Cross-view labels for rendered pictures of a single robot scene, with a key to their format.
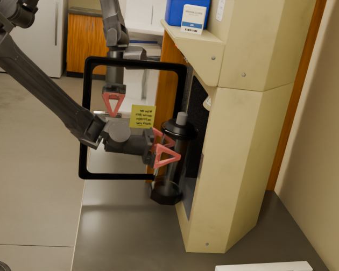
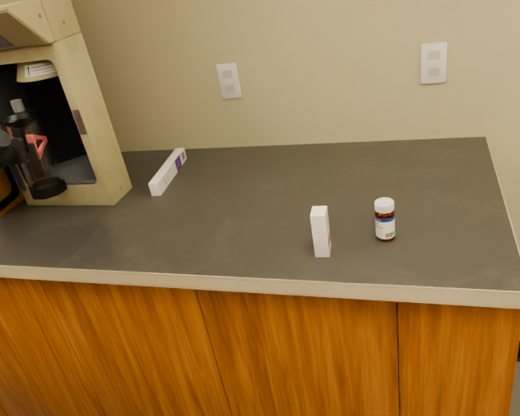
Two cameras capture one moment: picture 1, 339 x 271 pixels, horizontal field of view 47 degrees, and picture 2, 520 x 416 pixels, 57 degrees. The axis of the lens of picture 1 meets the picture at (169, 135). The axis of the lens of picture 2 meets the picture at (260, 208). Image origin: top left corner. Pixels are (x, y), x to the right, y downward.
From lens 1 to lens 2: 80 cm
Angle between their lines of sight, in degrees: 53
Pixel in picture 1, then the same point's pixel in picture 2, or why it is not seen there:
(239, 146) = (93, 87)
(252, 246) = (136, 174)
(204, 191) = (96, 141)
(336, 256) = (178, 139)
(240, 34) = not seen: outside the picture
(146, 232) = (70, 224)
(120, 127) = not seen: outside the picture
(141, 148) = (12, 151)
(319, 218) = (145, 130)
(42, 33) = not seen: outside the picture
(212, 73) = (46, 30)
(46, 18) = not seen: outside the picture
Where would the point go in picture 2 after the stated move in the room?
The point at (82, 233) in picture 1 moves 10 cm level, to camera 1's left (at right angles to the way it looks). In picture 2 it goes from (34, 263) to (0, 288)
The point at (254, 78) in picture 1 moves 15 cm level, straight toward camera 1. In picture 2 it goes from (71, 21) to (106, 19)
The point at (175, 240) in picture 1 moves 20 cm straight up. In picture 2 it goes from (96, 209) to (72, 146)
